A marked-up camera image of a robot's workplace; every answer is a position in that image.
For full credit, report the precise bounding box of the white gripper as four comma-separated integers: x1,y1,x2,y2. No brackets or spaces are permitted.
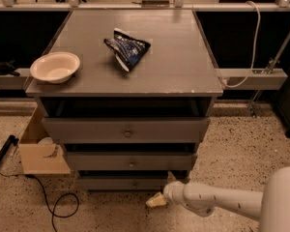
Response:
146,171,186,208

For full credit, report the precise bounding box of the grey bottom drawer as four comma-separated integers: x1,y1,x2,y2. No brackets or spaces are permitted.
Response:
78,178,167,190

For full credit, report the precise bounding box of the grey drawer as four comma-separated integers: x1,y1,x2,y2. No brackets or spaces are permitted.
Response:
42,118,209,144
78,178,167,190
66,152,196,171

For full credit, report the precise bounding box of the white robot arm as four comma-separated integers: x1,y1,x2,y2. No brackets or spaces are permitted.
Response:
146,166,290,232

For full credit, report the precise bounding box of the grey wooden drawer cabinet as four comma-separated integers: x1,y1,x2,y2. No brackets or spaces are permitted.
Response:
27,10,222,181

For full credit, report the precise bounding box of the grey middle drawer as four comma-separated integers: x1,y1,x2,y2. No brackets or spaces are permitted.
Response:
66,152,196,171

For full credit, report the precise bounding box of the grey top drawer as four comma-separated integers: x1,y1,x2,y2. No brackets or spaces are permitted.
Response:
42,118,209,144

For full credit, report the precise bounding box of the cardboard box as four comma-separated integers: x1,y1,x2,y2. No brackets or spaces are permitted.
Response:
18,108,71,175

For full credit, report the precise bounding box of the blue crumpled chip bag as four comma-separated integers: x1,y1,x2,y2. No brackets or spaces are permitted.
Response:
103,28,151,73

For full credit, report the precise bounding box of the black pole on floor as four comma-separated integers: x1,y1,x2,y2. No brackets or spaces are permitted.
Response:
0,134,18,162

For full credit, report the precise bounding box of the white bowl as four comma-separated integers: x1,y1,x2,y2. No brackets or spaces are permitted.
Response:
30,52,80,84

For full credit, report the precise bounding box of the white hanging cable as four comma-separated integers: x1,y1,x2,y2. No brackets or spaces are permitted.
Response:
220,0,262,89

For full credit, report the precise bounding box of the black object on rail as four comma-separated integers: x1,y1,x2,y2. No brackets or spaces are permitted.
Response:
0,61,20,76

